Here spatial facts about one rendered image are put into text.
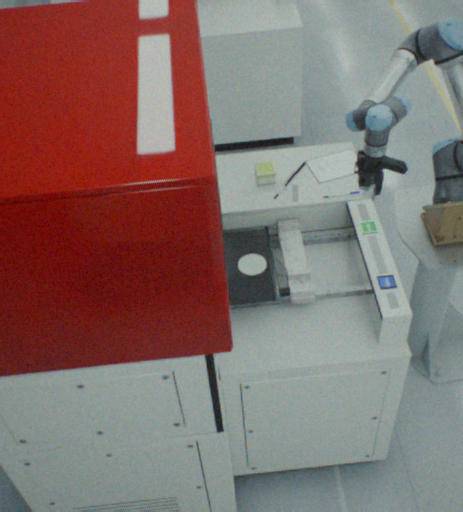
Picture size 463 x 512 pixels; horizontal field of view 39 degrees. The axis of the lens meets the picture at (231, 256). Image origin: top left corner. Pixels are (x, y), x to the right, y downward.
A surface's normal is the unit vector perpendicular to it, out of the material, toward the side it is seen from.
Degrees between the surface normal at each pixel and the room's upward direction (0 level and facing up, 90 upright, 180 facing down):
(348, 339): 0
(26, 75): 0
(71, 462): 90
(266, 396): 90
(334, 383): 90
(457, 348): 0
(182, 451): 90
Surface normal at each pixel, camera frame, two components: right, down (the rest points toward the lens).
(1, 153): -0.06, -0.68
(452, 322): 0.14, 0.72
